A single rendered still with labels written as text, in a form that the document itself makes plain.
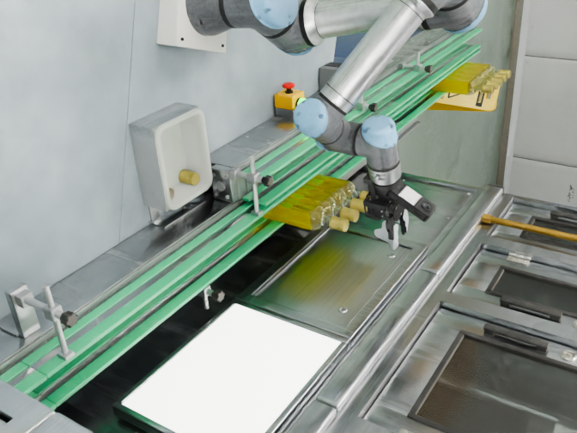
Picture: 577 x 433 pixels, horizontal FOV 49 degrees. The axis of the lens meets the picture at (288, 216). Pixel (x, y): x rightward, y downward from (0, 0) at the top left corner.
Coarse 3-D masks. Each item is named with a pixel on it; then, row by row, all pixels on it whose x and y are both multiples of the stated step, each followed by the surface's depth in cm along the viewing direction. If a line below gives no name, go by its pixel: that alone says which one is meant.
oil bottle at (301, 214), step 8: (288, 200) 179; (296, 200) 178; (280, 208) 177; (288, 208) 175; (296, 208) 174; (304, 208) 174; (312, 208) 174; (320, 208) 174; (264, 216) 182; (272, 216) 180; (280, 216) 178; (288, 216) 176; (296, 216) 175; (304, 216) 173; (312, 216) 172; (320, 216) 172; (296, 224) 176; (304, 224) 174; (312, 224) 173; (320, 224) 173
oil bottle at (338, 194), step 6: (306, 186) 185; (312, 186) 185; (318, 186) 185; (324, 186) 185; (330, 186) 184; (318, 192) 182; (324, 192) 181; (330, 192) 181; (336, 192) 181; (342, 192) 181; (336, 198) 180; (342, 198) 180; (342, 204) 181
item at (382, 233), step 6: (384, 222) 156; (384, 228) 157; (396, 228) 156; (378, 234) 159; (384, 234) 158; (396, 234) 157; (384, 240) 159; (390, 240) 157; (396, 240) 158; (390, 246) 159; (396, 246) 159
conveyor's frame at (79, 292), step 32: (448, 32) 283; (256, 128) 194; (288, 128) 193; (224, 160) 175; (256, 160) 178; (192, 224) 164; (128, 256) 152; (160, 256) 153; (64, 288) 142; (96, 288) 141; (0, 320) 133; (0, 352) 124; (32, 352) 127
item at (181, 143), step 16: (192, 112) 157; (160, 128) 149; (176, 128) 163; (192, 128) 163; (160, 144) 150; (176, 144) 165; (192, 144) 166; (208, 144) 164; (160, 160) 151; (176, 160) 166; (192, 160) 168; (208, 160) 166; (176, 176) 168; (208, 176) 168; (176, 192) 165; (192, 192) 165; (176, 208) 159
